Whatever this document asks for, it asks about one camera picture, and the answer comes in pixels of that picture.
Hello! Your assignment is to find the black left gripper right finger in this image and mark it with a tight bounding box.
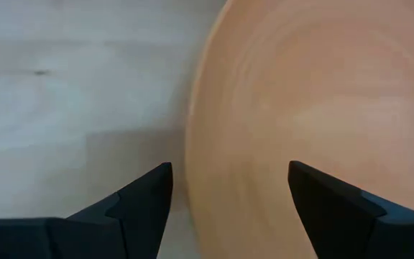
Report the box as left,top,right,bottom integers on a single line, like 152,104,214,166
287,160,414,259

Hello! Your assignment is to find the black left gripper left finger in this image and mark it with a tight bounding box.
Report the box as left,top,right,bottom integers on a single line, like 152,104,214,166
0,161,174,259

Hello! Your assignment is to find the orange round plate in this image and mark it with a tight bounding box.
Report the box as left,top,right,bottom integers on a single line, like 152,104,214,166
184,0,414,259

